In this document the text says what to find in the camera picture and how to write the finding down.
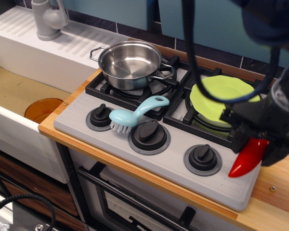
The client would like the light green plate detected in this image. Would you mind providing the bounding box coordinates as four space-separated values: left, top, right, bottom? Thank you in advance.
190 75 254 125

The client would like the black left stove knob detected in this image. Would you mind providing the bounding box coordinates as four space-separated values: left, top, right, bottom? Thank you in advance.
86 103 113 132

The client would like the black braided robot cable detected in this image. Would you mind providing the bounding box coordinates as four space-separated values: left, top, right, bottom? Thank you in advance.
182 0 281 103

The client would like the grey toy stove top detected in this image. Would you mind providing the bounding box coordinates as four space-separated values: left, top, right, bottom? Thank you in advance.
53 56 265 212

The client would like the black right stove knob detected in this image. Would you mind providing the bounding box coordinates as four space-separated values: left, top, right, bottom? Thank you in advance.
184 144 223 177

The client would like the red chili pepper toy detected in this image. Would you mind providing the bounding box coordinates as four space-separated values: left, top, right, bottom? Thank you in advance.
228 138 269 178

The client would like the light blue dish brush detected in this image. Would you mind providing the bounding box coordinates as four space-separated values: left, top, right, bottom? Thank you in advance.
109 96 170 134

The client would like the stainless steel pot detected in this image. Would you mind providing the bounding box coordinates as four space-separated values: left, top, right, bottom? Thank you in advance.
90 41 178 90

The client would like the black oven door handle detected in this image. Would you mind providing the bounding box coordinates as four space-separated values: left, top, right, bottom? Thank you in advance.
77 167 193 231

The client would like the grey toy faucet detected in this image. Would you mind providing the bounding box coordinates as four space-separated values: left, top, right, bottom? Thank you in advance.
31 0 69 41

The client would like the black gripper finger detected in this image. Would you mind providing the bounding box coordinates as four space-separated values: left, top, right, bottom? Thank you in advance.
261 141 289 167
231 124 250 154

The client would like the black left burner grate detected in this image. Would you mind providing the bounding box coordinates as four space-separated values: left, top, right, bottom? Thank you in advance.
85 56 189 111

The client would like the black middle stove knob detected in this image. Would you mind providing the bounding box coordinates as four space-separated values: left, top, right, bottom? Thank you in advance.
128 119 171 155

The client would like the black stove knob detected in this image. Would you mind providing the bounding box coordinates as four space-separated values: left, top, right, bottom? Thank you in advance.
128 119 171 155
86 103 113 132
184 144 223 177

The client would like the black cable at bottom left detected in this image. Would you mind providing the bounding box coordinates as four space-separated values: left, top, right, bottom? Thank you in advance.
0 193 56 231

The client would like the orange sink drain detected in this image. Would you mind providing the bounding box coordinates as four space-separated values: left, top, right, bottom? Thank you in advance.
24 98 63 124

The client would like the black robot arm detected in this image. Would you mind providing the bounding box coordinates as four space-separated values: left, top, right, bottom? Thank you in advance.
221 0 289 167

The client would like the white toy sink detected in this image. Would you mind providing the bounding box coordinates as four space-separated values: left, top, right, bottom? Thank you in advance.
0 6 128 183

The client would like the wooden drawer front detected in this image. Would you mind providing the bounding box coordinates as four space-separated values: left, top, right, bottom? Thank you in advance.
0 151 86 231

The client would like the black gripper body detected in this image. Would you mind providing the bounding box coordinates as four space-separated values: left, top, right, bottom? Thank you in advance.
221 68 289 147

